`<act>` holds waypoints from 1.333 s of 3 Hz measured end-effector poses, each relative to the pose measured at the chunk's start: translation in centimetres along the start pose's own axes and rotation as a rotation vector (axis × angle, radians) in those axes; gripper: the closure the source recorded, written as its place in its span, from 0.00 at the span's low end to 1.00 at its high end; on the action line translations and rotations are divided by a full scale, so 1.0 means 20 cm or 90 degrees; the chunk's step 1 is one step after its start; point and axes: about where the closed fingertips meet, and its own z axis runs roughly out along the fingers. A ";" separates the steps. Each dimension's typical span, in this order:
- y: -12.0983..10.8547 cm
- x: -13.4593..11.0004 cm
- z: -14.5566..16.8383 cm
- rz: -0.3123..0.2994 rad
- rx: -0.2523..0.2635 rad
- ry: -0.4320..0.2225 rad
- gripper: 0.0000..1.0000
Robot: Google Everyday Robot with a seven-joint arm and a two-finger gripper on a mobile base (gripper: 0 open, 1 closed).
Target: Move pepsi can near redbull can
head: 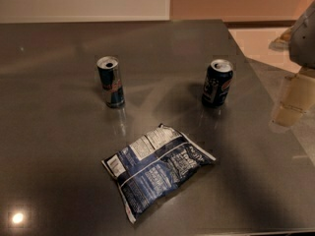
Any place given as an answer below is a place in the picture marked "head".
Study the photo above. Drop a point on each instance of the blue chip bag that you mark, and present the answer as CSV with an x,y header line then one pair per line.
x,y
154,165

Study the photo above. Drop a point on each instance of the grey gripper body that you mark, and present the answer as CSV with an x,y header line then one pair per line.
x,y
303,41

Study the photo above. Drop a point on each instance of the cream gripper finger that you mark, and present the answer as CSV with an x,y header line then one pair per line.
x,y
297,95
282,41

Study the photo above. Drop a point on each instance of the redbull can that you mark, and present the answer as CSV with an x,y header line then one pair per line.
x,y
108,70

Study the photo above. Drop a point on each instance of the pepsi can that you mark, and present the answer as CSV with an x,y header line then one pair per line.
x,y
217,83

